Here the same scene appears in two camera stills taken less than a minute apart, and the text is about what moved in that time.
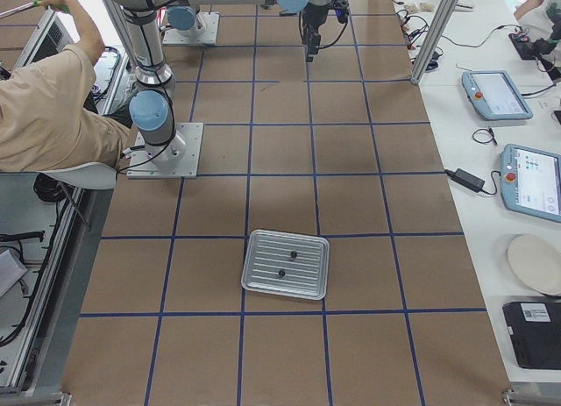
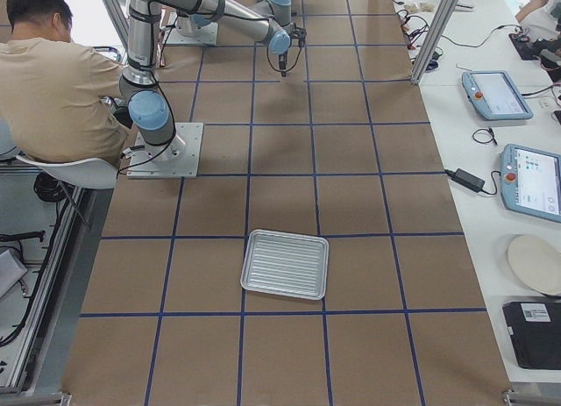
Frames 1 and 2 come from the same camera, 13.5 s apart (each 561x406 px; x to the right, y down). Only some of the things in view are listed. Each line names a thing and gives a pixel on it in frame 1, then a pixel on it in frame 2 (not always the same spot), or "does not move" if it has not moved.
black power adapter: x=465 y=180 does not move
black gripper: x=341 y=7 -> x=300 y=33
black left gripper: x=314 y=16 -> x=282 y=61
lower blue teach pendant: x=530 y=182 does not move
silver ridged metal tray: x=286 y=263 does not move
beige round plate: x=537 y=260 does not move
